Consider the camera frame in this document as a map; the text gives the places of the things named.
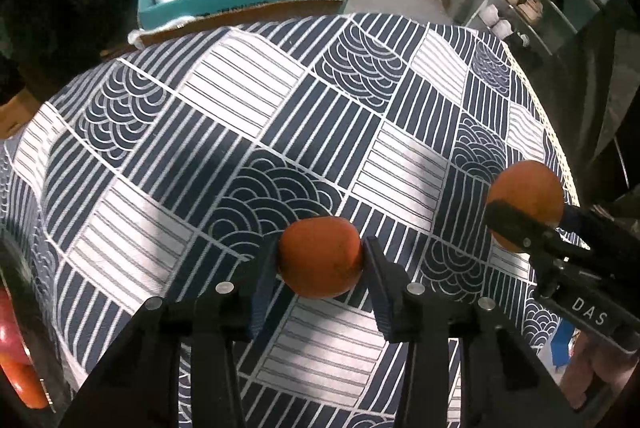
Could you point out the blue white patterned tablecloth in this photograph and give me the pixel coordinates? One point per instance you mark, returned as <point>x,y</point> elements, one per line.
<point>240,108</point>

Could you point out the flat brown cardboard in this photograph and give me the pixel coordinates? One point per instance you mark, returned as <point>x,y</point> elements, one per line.
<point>225,21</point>

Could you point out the large red apple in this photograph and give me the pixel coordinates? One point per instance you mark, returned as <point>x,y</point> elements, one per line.
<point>9,333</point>

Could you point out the person's right hand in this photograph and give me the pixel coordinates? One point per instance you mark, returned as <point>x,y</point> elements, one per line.
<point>592,373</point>

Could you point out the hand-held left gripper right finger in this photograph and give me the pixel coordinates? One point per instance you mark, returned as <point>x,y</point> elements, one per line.
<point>382,293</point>

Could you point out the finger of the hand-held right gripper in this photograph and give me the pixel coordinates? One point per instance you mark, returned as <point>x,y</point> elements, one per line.
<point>592,228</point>
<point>525,230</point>

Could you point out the orange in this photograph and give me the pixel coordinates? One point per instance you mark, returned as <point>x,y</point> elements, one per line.
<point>530,190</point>
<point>320,255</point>
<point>22,383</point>

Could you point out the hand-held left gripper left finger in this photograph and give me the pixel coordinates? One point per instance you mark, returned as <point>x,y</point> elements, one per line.
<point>265,295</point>

